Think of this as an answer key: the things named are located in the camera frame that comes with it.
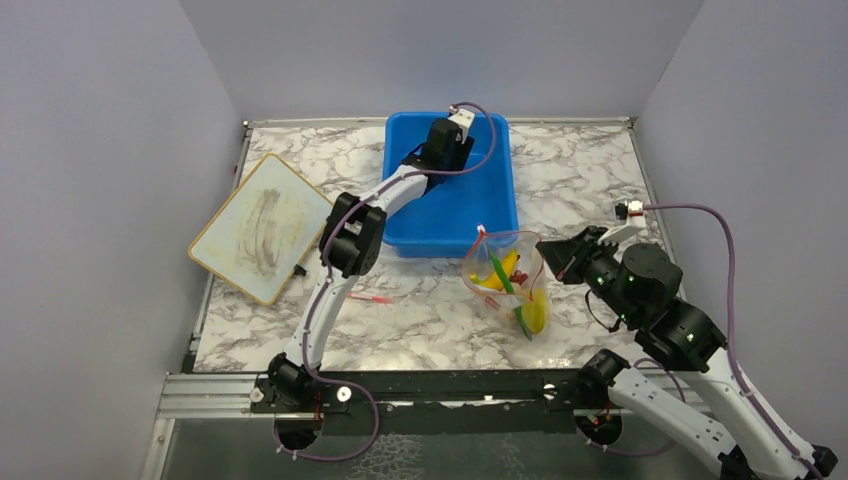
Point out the white board with wooden frame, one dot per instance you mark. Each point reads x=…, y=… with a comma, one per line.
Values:
x=263, y=230

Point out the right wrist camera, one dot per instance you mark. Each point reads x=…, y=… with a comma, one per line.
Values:
x=632, y=221

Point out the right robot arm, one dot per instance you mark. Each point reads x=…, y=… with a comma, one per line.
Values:
x=742, y=438

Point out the red pen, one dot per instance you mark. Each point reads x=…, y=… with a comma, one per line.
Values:
x=369, y=298

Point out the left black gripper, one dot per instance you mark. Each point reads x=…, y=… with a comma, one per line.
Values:
x=459, y=150

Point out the yellow banana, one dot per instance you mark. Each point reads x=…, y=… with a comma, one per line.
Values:
x=493, y=269

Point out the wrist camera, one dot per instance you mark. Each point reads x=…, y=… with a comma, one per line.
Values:
x=632, y=221
x=463, y=120

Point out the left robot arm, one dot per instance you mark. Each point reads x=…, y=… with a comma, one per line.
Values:
x=350, y=245

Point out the purple grape bunch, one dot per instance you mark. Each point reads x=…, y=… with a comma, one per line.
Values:
x=519, y=277

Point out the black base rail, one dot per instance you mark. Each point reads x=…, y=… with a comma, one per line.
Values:
x=452, y=402

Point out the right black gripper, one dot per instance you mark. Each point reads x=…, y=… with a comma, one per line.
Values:
x=565, y=257

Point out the clear zip bag orange zipper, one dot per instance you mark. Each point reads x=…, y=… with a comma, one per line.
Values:
x=531, y=262

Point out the blue plastic bin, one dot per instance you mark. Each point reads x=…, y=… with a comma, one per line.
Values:
x=443, y=223

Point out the green chili pepper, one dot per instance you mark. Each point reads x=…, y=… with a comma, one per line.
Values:
x=514, y=300

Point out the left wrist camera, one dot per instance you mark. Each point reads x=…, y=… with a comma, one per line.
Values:
x=463, y=120

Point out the yellow green starfruit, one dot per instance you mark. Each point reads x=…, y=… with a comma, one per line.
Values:
x=535, y=312

